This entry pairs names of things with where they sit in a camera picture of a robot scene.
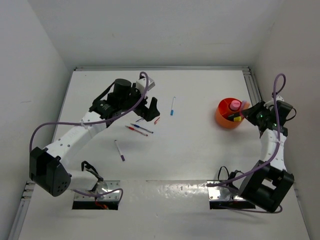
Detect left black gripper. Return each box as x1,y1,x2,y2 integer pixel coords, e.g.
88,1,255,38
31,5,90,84
118,82,159,121

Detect grey orange marker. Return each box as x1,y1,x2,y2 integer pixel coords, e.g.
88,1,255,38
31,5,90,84
241,102,251,111

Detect yellow black highlighter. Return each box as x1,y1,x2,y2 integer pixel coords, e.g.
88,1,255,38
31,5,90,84
233,116,243,122

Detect pink glue bottle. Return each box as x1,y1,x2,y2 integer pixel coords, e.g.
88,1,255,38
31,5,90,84
229,100,242,111

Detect pink black highlighter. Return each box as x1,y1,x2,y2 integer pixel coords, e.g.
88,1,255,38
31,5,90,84
227,112,243,121

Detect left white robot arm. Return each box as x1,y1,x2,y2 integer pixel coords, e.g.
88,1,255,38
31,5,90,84
29,72,160,198

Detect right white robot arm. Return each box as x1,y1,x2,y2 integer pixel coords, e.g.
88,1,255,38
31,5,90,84
238,96,295,213

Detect blue capped white pen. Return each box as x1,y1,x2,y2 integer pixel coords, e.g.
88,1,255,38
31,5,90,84
170,96,176,116

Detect blue ballpoint pen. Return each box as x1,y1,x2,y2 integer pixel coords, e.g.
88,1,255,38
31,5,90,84
130,123,154,134

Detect orange divided container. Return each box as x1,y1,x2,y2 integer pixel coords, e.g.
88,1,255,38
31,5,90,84
215,97,250,129

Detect red ballpoint pen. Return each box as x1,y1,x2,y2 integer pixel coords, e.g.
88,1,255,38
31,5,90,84
125,125,149,137

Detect purple capped white pen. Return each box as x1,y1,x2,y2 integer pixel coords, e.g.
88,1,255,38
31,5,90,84
114,140,126,162

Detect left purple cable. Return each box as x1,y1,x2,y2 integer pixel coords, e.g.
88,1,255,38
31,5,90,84
29,71,151,201

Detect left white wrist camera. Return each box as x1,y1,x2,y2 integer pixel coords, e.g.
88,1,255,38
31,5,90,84
135,76,156,93

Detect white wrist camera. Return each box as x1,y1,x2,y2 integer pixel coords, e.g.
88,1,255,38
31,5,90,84
135,76,156,93
270,94,285,104

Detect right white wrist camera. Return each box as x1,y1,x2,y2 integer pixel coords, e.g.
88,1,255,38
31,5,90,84
270,94,285,104

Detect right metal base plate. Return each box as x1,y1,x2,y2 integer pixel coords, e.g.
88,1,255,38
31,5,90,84
207,186,245,202

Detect metal base plate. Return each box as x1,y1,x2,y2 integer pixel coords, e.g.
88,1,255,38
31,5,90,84
207,186,245,202
73,180,122,202

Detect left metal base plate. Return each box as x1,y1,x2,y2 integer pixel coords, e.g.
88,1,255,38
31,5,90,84
73,180,122,202

